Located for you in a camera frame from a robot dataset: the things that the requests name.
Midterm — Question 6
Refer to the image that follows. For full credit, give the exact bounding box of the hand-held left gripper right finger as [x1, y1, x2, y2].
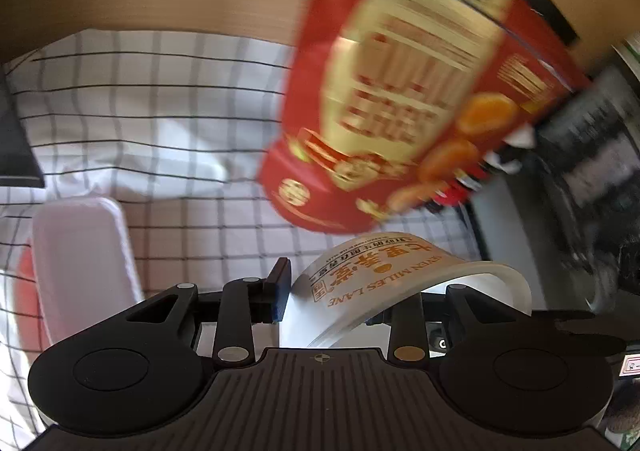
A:
[388, 283, 533, 364]

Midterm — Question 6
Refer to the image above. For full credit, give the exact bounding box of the white plastic tray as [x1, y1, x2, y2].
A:
[30, 196, 147, 348]

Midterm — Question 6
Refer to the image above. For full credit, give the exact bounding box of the red snack bag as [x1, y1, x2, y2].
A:
[256, 0, 592, 235]

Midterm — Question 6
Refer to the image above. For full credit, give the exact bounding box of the red plastic lid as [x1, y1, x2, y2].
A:
[13, 248, 44, 338]

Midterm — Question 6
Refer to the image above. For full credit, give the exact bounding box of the white black-grid tablecloth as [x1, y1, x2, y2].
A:
[0, 28, 482, 451]

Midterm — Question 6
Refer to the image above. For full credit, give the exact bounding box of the white paper bowl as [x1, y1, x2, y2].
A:
[279, 231, 532, 350]

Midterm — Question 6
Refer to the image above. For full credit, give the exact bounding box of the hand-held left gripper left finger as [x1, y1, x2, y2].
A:
[116, 258, 292, 366]

